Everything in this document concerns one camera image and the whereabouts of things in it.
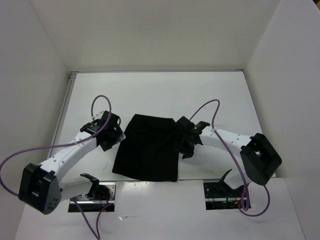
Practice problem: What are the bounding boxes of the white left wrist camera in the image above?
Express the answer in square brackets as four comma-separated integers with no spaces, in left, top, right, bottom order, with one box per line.
[91,110,109,121]

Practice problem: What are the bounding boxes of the black skirt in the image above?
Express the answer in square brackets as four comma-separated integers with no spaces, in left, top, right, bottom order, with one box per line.
[112,114,179,182]

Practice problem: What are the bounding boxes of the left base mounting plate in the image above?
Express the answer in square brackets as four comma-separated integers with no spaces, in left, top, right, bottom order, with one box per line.
[74,182,117,213]

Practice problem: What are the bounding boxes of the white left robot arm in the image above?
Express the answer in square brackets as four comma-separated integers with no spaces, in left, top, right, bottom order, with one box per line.
[18,110,125,215]

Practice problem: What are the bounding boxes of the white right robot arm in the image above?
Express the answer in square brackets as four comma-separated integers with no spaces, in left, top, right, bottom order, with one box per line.
[176,116,282,197]

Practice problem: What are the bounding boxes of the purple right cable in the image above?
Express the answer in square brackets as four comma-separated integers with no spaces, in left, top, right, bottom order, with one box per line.
[189,99,271,217]

